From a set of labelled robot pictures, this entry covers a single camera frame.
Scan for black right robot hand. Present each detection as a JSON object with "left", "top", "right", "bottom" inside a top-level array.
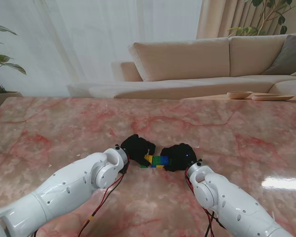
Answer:
[{"left": 160, "top": 143, "right": 199, "bottom": 173}]

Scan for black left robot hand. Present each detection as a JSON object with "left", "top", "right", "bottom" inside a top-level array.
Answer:
[{"left": 120, "top": 134, "right": 157, "bottom": 166}]

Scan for wooden bowl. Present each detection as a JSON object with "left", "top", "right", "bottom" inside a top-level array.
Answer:
[{"left": 226, "top": 91, "right": 254, "bottom": 100}]

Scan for beige sofa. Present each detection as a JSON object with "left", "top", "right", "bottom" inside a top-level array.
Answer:
[{"left": 68, "top": 32, "right": 296, "bottom": 99}]

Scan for shallow wooden plate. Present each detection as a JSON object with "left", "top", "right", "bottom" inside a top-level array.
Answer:
[{"left": 251, "top": 94, "right": 295, "bottom": 101}]

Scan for white sheer curtain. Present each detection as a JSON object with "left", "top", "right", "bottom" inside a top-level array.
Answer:
[{"left": 0, "top": 0, "right": 203, "bottom": 97}]

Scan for beige curtain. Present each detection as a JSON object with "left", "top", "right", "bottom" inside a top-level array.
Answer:
[{"left": 196, "top": 0, "right": 296, "bottom": 40}]

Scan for grey plant pot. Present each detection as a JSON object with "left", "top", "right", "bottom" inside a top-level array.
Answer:
[{"left": 0, "top": 91, "right": 22, "bottom": 109}]

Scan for grey cushion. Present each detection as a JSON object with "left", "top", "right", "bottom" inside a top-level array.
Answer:
[{"left": 262, "top": 34, "right": 296, "bottom": 76}]

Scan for green leafy potted plant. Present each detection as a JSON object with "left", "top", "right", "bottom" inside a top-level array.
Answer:
[{"left": 0, "top": 22, "right": 27, "bottom": 94}]

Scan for tall leafy tree plant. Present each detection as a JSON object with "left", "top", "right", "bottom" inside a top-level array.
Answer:
[{"left": 228, "top": 0, "right": 296, "bottom": 38}]

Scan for red and black right cables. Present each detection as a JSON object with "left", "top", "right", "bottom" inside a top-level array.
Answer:
[{"left": 182, "top": 170, "right": 225, "bottom": 237}]

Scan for red and black cables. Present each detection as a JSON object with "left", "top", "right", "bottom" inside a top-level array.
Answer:
[
  {"left": 77, "top": 162, "right": 129, "bottom": 237},
  {"left": 182, "top": 170, "right": 225, "bottom": 237}
]

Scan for red and black left cables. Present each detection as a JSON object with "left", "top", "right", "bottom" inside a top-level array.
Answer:
[{"left": 77, "top": 162, "right": 129, "bottom": 237}]

